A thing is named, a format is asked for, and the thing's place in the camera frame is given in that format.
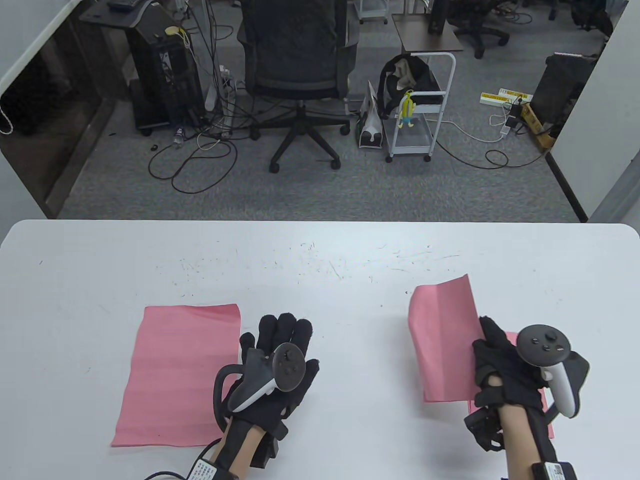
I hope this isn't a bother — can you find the black lit computer case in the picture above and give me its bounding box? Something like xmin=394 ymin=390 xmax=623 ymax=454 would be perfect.
xmin=530 ymin=51 xmax=598 ymax=126

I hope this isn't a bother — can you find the small cream gadget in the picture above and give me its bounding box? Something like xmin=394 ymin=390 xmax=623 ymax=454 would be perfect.
xmin=165 ymin=26 xmax=192 ymax=51

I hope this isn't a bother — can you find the tangle of black cables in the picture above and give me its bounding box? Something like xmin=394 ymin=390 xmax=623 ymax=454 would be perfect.
xmin=170 ymin=0 xmax=261 ymax=142

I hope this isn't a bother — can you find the person's left forearm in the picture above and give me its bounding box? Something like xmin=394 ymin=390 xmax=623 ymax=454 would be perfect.
xmin=210 ymin=422 xmax=266 ymax=473

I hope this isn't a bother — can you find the pink cloth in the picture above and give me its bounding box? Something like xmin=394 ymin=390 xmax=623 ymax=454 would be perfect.
xmin=111 ymin=303 xmax=242 ymax=447
xmin=408 ymin=274 xmax=485 ymax=403
xmin=467 ymin=330 xmax=555 ymax=439

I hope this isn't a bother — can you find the white rolling cart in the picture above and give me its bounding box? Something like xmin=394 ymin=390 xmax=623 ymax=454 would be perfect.
xmin=385 ymin=51 xmax=457 ymax=163

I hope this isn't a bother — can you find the white floor cable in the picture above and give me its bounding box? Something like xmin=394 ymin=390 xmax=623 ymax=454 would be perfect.
xmin=440 ymin=112 xmax=521 ymax=144

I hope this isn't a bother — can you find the black computer tower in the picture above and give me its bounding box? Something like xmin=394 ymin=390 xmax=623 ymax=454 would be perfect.
xmin=125 ymin=22 xmax=208 ymax=137

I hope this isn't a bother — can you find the black bag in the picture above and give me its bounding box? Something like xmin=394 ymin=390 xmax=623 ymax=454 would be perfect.
xmin=376 ymin=55 xmax=443 ymax=120

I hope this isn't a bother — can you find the white tote bag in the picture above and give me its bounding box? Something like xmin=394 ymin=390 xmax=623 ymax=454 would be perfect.
xmin=356 ymin=80 xmax=385 ymax=150

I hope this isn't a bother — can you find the person's left hand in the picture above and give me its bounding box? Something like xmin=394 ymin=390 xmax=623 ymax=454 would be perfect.
xmin=222 ymin=313 xmax=320 ymax=441

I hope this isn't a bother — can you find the black swivel chair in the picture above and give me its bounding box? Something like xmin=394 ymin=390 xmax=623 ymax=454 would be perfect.
xmin=447 ymin=0 xmax=511 ymax=59

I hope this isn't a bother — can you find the black bottle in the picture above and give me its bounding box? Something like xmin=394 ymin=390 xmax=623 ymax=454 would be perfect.
xmin=427 ymin=0 xmax=448 ymax=35

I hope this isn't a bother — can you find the yellow toy figure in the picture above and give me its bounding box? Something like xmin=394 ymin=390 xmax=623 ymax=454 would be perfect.
xmin=397 ymin=90 xmax=417 ymax=131

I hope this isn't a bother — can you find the dark wooden desk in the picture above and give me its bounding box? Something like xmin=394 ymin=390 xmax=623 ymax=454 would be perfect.
xmin=79 ymin=0 xmax=161 ymax=31

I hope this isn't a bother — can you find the black mesh office chair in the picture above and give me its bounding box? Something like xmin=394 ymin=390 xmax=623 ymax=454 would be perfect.
xmin=237 ymin=0 xmax=361 ymax=174

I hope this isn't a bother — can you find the small white wire cart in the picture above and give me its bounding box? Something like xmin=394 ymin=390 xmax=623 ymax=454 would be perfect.
xmin=357 ymin=0 xmax=390 ymax=25

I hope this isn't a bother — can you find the person's right forearm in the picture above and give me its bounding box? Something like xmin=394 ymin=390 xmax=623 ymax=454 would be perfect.
xmin=497 ymin=405 xmax=546 ymax=480

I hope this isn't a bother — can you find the thin black floor cable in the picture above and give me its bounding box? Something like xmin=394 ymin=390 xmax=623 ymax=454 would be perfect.
xmin=435 ymin=139 xmax=547 ymax=170

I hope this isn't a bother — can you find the looped black floor cable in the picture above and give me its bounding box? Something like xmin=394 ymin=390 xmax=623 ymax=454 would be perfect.
xmin=147 ymin=137 xmax=238 ymax=195

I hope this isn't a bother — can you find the brown side table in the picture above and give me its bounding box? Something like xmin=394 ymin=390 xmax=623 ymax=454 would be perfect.
xmin=391 ymin=13 xmax=465 ymax=54

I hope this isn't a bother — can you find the person's right hand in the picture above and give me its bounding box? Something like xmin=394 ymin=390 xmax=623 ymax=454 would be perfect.
xmin=472 ymin=316 xmax=551 ymax=413

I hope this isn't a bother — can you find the long white power strip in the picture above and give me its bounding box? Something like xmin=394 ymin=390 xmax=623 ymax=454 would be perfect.
xmin=205 ymin=65 xmax=237 ymax=138

